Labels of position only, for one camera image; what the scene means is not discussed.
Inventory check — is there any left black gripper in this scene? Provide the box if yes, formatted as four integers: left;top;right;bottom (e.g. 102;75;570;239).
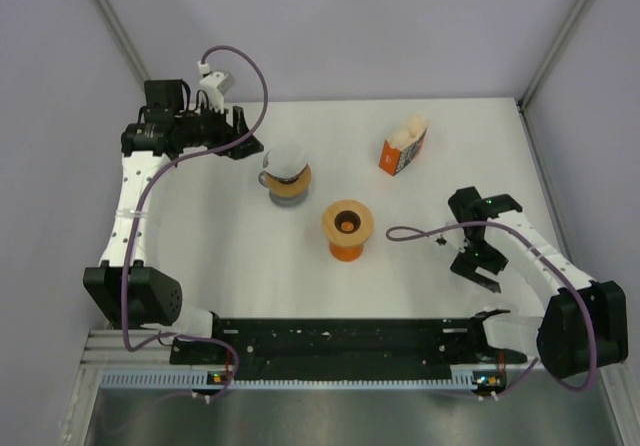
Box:
174;97;262;160

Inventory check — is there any white paper coffee filter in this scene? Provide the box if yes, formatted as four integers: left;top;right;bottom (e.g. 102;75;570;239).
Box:
263;141;308;180

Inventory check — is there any clear glass server jug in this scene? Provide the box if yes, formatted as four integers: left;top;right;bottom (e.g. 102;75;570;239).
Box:
258;166;312;208

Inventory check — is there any wooden dripper holder ring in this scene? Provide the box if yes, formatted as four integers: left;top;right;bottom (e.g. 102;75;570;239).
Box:
263;164;314;198

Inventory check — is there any orange liquid glass beaker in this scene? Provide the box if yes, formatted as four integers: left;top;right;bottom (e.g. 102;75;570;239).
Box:
329;243;364;262

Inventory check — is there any orange coffee filter box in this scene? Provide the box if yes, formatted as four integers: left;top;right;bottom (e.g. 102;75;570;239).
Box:
378;113;430;176

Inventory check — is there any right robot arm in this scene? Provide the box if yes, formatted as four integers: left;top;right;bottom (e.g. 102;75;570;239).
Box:
448;187;628;379

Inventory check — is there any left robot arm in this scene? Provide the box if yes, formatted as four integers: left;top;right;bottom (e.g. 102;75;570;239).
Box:
83;71;264;363

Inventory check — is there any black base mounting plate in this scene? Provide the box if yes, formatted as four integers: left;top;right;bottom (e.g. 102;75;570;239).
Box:
169;318;527;381

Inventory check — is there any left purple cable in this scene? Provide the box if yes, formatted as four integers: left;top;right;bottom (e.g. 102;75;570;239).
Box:
120;44;270;402

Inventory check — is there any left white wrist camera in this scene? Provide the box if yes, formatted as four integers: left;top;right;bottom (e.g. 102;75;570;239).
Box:
198;62;235;113

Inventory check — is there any aluminium front rail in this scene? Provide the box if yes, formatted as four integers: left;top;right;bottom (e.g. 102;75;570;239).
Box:
79;328;628;368

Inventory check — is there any grey slotted cable duct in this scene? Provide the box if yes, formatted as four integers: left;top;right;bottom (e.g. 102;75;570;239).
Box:
101;369;506;391

